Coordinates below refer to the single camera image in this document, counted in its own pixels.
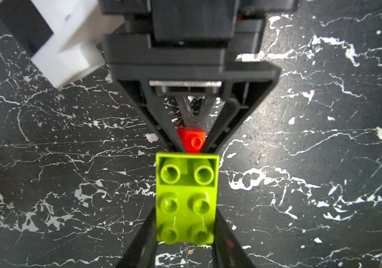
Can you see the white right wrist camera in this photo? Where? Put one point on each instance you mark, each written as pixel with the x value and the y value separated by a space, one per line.
pixel 77 28

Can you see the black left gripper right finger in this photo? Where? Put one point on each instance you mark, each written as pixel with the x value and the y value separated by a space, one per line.
pixel 226 250

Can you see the green lego brick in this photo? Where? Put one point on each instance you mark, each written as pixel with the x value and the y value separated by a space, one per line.
pixel 186 197

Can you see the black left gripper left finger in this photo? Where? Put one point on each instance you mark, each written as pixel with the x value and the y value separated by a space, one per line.
pixel 142 251

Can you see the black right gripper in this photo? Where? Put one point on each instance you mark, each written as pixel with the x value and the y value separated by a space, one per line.
pixel 172 48

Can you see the small red lego brick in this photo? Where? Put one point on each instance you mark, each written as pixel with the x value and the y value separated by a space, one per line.
pixel 192 138

